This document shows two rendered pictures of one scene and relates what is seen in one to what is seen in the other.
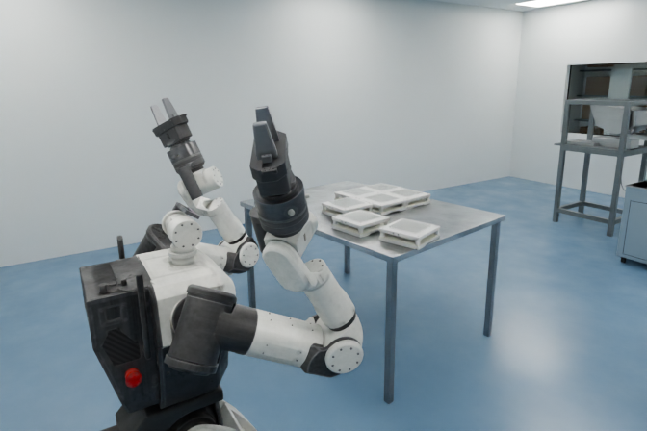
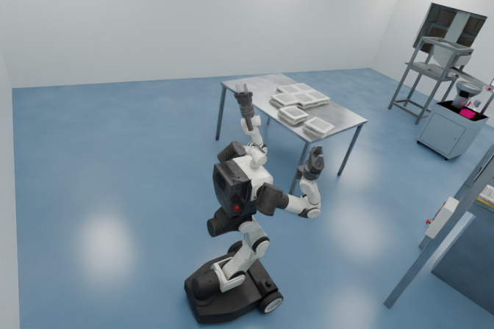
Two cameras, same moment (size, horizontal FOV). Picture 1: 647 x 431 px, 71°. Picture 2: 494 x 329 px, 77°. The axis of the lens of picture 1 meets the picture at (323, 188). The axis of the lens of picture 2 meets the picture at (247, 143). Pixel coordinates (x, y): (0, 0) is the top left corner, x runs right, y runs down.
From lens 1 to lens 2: 0.97 m
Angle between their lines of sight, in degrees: 20
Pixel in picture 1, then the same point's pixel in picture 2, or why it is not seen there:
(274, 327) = (293, 202)
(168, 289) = (255, 182)
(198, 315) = (273, 197)
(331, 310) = (314, 199)
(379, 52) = not seen: outside the picture
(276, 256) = (306, 185)
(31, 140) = (77, 5)
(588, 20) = not seen: outside the picture
